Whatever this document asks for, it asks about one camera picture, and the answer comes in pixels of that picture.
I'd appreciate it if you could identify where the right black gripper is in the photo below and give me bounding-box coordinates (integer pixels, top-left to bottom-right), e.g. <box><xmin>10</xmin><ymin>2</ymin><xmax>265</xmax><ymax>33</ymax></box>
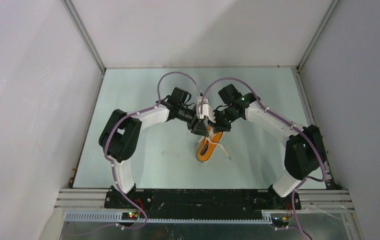
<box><xmin>208</xmin><ymin>107</ymin><xmax>240</xmax><ymax>133</ymax></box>

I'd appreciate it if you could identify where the white shoelace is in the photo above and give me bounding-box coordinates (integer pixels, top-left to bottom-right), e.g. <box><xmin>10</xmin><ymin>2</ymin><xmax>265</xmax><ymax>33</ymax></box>
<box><xmin>195</xmin><ymin>125</ymin><xmax>233</xmax><ymax>161</ymax></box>

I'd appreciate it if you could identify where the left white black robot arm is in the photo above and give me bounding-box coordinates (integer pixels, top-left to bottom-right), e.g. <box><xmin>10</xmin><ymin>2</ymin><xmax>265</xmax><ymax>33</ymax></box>
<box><xmin>98</xmin><ymin>87</ymin><xmax>208</xmax><ymax>208</ymax></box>

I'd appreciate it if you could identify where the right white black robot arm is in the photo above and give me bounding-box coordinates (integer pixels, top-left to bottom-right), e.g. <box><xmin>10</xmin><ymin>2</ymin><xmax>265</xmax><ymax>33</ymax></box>
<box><xmin>211</xmin><ymin>84</ymin><xmax>326</xmax><ymax>209</ymax></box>

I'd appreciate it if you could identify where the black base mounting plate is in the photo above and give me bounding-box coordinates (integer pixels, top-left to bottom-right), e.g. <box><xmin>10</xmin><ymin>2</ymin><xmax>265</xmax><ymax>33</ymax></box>
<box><xmin>104</xmin><ymin>186</ymin><xmax>302</xmax><ymax>221</ymax></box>

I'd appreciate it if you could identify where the left controller board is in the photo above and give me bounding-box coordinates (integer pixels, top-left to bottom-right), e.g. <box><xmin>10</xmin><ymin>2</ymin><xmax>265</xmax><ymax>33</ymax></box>
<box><xmin>121</xmin><ymin>211</ymin><xmax>139</xmax><ymax>221</ymax></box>

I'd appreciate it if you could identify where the controller board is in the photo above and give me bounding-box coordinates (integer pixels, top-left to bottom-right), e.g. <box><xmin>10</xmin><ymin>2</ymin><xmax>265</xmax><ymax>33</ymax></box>
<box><xmin>271</xmin><ymin>217</ymin><xmax>292</xmax><ymax>229</ymax></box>
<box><xmin>121</xmin><ymin>211</ymin><xmax>139</xmax><ymax>221</ymax></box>

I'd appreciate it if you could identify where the right controller board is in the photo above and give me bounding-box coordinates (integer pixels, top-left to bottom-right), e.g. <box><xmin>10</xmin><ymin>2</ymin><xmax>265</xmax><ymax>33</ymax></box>
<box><xmin>271</xmin><ymin>217</ymin><xmax>292</xmax><ymax>229</ymax></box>

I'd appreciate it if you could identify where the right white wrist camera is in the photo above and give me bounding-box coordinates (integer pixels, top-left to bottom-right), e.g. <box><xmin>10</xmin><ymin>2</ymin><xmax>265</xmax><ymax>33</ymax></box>
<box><xmin>196</xmin><ymin>105</ymin><xmax>216</xmax><ymax>123</ymax></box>

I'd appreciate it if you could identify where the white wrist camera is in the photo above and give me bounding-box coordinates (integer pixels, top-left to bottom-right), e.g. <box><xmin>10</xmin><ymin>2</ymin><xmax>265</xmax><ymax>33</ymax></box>
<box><xmin>196</xmin><ymin>96</ymin><xmax>209</xmax><ymax>108</ymax></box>
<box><xmin>196</xmin><ymin>105</ymin><xmax>216</xmax><ymax>123</ymax></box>

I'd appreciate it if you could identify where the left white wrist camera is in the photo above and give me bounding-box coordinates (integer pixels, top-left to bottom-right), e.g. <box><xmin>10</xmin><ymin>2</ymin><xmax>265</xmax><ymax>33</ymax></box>
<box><xmin>196</xmin><ymin>96</ymin><xmax>209</xmax><ymax>108</ymax></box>

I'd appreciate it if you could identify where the aluminium frame rail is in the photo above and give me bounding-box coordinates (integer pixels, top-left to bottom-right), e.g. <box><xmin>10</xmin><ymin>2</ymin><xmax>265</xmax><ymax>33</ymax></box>
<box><xmin>54</xmin><ymin>188</ymin><xmax>355</xmax><ymax>213</ymax></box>

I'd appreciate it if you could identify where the grey slotted cable duct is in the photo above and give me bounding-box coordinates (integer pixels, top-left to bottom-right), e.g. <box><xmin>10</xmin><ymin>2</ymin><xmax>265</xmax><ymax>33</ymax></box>
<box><xmin>64</xmin><ymin>211</ymin><xmax>273</xmax><ymax>225</ymax></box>

